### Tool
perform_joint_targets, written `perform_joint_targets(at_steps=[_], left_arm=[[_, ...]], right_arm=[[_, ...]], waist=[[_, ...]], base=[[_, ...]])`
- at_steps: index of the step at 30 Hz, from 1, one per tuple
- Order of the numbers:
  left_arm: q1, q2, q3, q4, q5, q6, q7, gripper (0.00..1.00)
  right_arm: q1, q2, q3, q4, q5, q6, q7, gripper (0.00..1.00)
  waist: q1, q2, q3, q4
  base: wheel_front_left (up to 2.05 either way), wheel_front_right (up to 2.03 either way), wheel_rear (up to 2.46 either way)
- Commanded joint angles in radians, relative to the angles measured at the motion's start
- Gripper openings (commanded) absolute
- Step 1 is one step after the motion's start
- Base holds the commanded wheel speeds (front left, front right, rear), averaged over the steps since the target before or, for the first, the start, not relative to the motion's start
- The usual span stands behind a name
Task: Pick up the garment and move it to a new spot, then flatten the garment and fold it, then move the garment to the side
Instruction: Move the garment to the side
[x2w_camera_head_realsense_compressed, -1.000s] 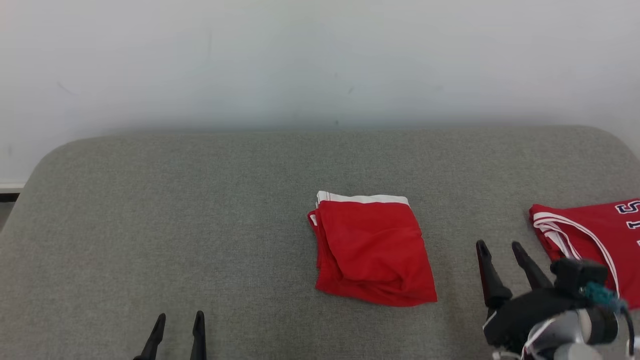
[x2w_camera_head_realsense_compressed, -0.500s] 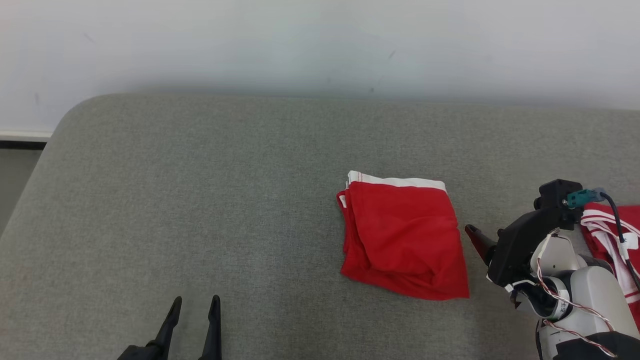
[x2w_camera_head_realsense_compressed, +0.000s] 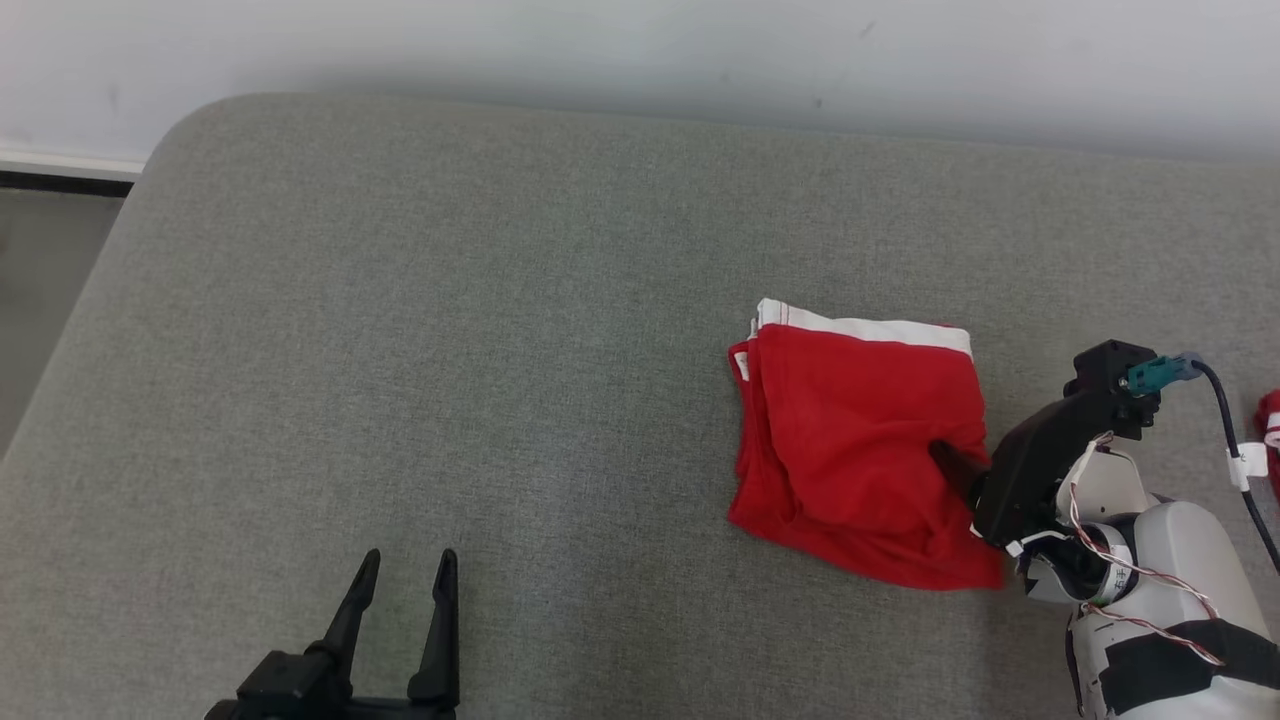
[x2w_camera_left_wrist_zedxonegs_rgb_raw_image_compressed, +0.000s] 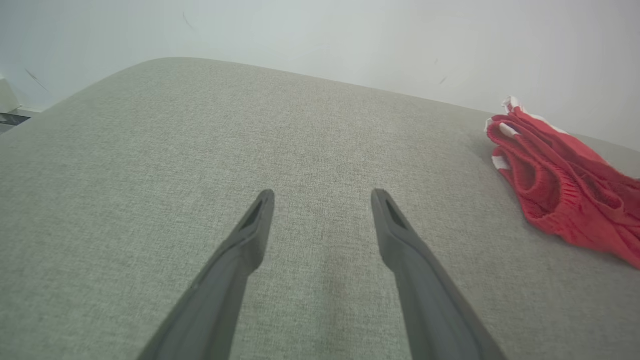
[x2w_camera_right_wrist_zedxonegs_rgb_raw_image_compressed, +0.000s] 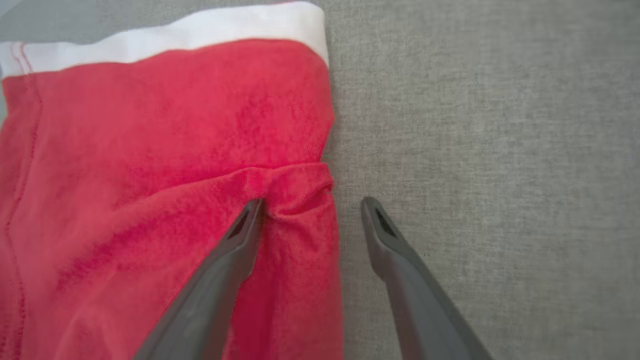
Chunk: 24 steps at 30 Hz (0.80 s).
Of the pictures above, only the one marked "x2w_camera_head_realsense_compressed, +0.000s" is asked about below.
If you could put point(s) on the red shorts with white stripe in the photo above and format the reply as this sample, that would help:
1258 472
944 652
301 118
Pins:
860 450

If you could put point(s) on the grey fabric sofa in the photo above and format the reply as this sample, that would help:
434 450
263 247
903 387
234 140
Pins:
450 350

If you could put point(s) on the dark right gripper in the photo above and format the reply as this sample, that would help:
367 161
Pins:
1040 465

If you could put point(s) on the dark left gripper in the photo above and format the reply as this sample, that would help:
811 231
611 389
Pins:
320 695

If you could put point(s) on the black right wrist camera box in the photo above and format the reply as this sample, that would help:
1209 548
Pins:
1110 375

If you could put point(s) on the red Bulls basketball jersey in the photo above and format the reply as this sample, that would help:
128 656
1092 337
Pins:
1270 440

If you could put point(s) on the white and black baseboard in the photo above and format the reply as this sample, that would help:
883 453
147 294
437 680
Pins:
65 172

